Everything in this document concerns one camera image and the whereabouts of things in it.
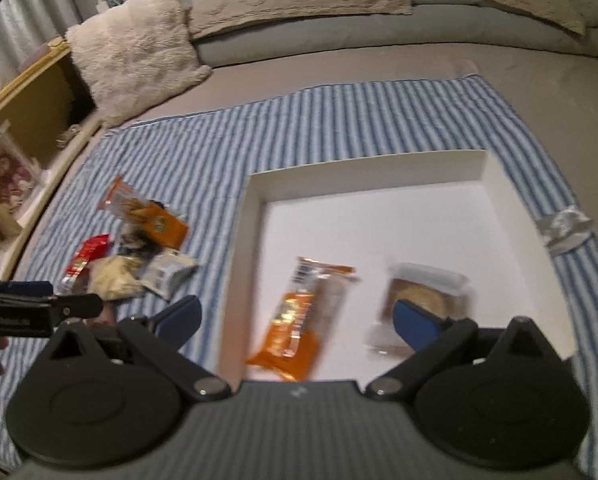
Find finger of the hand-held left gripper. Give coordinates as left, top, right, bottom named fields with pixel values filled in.
left=0, top=280, right=56, bottom=299
left=49, top=293, right=104, bottom=321

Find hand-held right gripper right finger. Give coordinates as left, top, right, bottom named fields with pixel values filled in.
left=366, top=299, right=564, bottom=402

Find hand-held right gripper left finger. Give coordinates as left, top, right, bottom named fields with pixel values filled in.
left=44, top=295, right=232, bottom=402

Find clear cake packet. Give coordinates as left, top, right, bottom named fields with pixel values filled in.
left=366, top=262, right=472, bottom=361

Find beige clear snack packet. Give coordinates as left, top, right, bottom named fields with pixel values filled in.
left=86, top=255, right=147, bottom=301

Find silver grey snack packet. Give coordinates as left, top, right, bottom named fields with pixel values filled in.
left=141, top=251, right=200, bottom=302

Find red snack packet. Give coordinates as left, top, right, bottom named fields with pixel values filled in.
left=54, top=234, right=112, bottom=295

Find dark brown snack packet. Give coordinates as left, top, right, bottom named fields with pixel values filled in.
left=116, top=222, right=166, bottom=258

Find orange snack packet round logo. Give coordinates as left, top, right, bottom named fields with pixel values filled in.
left=98, top=175, right=190, bottom=251

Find white cardboard box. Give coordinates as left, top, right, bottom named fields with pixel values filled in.
left=219, top=149, right=580, bottom=396

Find orange clear-ended snack packet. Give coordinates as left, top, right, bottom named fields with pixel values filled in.
left=245, top=256, right=360, bottom=381

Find floral framed box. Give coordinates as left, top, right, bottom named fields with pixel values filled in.
left=0, top=120, right=44, bottom=221

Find silver crumpled wrapper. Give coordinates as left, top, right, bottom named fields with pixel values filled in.
left=536, top=206, right=594, bottom=256

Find wooden bedside shelf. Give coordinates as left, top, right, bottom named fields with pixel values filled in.
left=0, top=40, right=104, bottom=281

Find blue striped towel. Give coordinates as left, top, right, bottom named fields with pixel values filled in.
left=0, top=74, right=598, bottom=480

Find fluffy cream cushion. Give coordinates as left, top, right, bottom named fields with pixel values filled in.
left=65, top=0, right=214, bottom=128

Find grey curtain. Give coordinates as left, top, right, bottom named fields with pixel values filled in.
left=0, top=0, right=82, bottom=106

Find grey pillow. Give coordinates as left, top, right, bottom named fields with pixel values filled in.
left=194, top=0, right=598, bottom=68

